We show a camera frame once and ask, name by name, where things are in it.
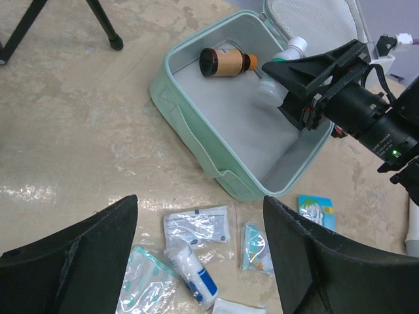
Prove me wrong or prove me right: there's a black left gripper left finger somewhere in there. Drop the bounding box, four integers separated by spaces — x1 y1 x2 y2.
1 195 138 313

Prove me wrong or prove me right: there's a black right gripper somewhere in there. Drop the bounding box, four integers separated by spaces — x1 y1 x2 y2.
262 40 418 162

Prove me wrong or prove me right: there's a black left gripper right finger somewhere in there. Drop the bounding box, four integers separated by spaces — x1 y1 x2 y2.
263 196 418 313

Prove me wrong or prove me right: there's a white plastic bottle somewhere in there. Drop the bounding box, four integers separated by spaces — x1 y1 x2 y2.
255 37 308 107

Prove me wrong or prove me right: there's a blue cotton swab bag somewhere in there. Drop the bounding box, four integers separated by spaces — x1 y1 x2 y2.
298 194 336 232

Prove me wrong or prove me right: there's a mint green medicine case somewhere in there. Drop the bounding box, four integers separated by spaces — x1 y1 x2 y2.
149 1 369 201

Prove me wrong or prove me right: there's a teal clear zip bag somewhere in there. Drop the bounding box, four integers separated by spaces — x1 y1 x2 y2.
116 245 176 313

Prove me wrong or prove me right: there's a brown bottle orange cap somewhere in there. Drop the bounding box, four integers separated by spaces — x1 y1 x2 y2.
198 48 258 77

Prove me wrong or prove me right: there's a white gauze pack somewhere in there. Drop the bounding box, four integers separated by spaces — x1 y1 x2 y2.
212 298 267 314

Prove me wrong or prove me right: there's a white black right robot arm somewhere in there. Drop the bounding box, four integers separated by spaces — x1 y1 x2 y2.
262 40 418 256

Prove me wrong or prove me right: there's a clear flat sachet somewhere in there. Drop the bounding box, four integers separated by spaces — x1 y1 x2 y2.
163 205 230 249

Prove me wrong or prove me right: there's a black music stand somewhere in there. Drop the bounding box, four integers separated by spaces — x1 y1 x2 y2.
0 0 124 65

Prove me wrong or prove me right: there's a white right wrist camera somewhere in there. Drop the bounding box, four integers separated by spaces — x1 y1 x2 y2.
367 33 418 73

